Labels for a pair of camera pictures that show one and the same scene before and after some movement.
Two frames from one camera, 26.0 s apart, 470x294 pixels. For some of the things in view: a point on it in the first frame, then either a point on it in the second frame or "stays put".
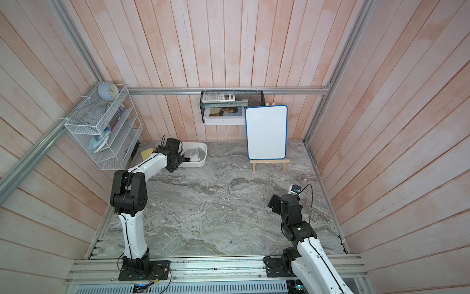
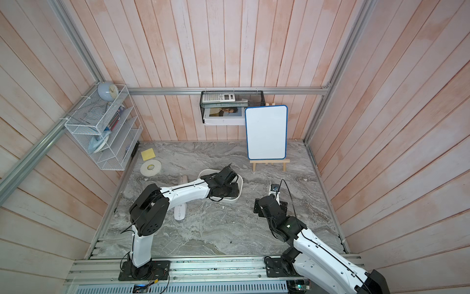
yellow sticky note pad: x=146 y=154 stays put
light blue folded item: x=97 y=141 stays put
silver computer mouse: x=201 y=154 → x=182 y=179
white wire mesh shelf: x=109 y=131 stays put
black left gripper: x=181 y=158 → x=234 y=193
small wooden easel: x=270 y=161 stays put
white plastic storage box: x=194 y=161 → x=238 y=180
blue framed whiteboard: x=266 y=131 stays put
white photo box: x=224 y=116 stays put
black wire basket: x=228 y=107 stays put
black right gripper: x=276 y=207 → x=257 y=203
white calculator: x=220 y=97 stays put
